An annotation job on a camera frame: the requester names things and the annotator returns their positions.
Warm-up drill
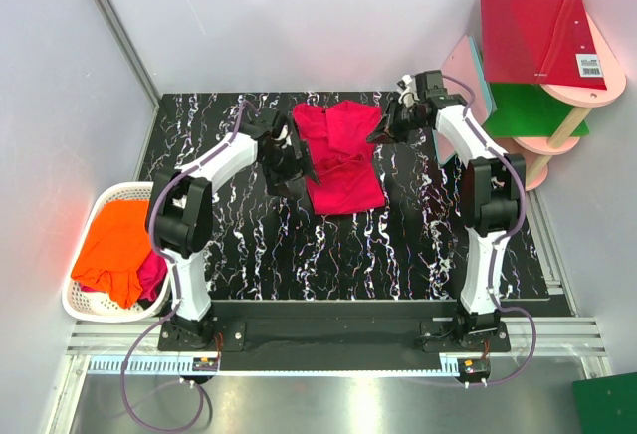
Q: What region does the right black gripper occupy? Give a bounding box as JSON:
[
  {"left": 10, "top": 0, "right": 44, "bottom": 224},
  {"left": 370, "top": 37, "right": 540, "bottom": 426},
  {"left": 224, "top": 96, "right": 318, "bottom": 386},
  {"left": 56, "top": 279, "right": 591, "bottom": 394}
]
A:
[{"left": 365, "top": 99, "right": 427, "bottom": 146}]

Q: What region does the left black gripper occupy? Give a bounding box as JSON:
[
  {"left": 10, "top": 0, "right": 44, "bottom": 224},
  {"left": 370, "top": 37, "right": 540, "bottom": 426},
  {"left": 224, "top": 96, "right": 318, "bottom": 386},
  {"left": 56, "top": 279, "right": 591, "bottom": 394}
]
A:
[{"left": 259, "top": 140, "right": 319, "bottom": 199}]

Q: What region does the crimson red t shirt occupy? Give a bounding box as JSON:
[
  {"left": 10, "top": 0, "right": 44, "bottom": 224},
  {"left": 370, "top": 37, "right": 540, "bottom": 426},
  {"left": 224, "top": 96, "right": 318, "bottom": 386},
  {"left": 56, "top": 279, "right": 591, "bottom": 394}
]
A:
[{"left": 293, "top": 101, "right": 385, "bottom": 215}]

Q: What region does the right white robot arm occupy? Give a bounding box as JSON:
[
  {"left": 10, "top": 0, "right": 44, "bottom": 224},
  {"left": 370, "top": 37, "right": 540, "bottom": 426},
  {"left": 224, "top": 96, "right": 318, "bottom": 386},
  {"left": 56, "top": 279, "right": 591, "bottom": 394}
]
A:
[{"left": 367, "top": 71, "right": 526, "bottom": 351}]

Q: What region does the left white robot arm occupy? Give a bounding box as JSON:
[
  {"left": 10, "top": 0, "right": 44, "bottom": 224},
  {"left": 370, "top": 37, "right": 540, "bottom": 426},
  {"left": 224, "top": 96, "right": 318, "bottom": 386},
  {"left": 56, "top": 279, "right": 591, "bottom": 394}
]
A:
[{"left": 145, "top": 107, "right": 319, "bottom": 350}]

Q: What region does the pink board teal edge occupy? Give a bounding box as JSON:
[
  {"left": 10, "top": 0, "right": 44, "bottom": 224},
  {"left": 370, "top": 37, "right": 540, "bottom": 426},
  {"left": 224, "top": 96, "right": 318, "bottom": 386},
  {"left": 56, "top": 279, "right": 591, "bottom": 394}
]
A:
[{"left": 432, "top": 35, "right": 496, "bottom": 166}]

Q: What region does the green acrylic sheet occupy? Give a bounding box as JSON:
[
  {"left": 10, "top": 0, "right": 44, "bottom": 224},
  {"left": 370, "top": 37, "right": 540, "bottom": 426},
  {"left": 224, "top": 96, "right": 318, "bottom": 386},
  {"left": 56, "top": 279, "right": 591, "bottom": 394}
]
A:
[{"left": 483, "top": 84, "right": 574, "bottom": 138}]

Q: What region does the pink wooden tiered shelf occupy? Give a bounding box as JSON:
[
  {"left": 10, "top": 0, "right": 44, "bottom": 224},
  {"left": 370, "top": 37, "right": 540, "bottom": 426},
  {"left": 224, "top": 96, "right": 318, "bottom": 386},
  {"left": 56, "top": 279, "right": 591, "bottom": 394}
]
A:
[{"left": 476, "top": 0, "right": 627, "bottom": 192}]

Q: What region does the red acrylic sheet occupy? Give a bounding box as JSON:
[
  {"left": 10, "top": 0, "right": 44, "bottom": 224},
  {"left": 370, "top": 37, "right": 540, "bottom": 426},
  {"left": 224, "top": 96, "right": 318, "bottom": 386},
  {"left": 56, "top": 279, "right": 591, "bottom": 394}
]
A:
[{"left": 480, "top": 0, "right": 606, "bottom": 90}]

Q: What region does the magenta t shirt in basket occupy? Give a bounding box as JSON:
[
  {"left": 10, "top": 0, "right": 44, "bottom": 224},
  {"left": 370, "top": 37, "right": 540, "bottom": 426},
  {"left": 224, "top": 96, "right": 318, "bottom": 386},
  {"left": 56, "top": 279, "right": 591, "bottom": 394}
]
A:
[{"left": 72, "top": 248, "right": 167, "bottom": 309}]

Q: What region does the orange t shirt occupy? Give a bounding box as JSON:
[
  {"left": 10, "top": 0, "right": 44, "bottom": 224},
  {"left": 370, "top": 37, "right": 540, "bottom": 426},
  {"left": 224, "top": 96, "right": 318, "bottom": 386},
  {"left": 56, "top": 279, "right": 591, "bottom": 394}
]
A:
[{"left": 70, "top": 199, "right": 155, "bottom": 310}]

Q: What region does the white plastic laundry basket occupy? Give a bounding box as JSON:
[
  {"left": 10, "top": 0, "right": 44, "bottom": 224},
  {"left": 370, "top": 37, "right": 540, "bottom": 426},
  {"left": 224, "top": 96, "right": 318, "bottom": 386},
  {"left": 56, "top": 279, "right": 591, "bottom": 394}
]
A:
[{"left": 61, "top": 182, "right": 170, "bottom": 324}]

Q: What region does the dark green board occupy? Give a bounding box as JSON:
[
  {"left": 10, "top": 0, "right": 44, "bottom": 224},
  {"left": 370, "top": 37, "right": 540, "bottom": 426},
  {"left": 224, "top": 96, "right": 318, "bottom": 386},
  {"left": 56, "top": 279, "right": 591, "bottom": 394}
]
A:
[{"left": 572, "top": 372, "right": 637, "bottom": 434}]

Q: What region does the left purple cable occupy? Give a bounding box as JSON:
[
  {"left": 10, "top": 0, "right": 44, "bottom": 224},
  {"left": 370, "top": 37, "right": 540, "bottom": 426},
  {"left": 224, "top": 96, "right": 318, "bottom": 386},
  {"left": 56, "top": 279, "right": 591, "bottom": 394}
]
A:
[{"left": 118, "top": 100, "right": 260, "bottom": 429}]

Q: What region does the purple cable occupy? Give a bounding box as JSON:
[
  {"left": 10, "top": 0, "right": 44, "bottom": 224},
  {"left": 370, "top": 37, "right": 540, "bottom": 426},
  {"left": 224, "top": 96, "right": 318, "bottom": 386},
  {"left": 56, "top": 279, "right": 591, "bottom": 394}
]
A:
[
  {"left": 441, "top": 74, "right": 537, "bottom": 388},
  {"left": 118, "top": 100, "right": 260, "bottom": 429}
]

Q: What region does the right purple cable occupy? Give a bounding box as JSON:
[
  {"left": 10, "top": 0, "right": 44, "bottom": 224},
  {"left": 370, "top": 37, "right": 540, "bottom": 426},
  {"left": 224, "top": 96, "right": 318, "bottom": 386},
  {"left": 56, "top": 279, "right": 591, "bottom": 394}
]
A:
[{"left": 441, "top": 74, "right": 537, "bottom": 388}]

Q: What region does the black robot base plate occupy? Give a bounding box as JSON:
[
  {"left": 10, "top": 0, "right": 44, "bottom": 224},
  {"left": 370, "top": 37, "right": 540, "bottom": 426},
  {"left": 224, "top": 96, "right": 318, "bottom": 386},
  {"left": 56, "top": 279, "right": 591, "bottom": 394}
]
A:
[{"left": 158, "top": 301, "right": 531, "bottom": 376}]

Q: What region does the aluminium frame rail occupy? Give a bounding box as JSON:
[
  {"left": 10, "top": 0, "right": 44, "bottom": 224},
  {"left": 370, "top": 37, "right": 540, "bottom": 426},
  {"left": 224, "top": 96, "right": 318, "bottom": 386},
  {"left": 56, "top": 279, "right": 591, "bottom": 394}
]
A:
[{"left": 94, "top": 0, "right": 161, "bottom": 107}]

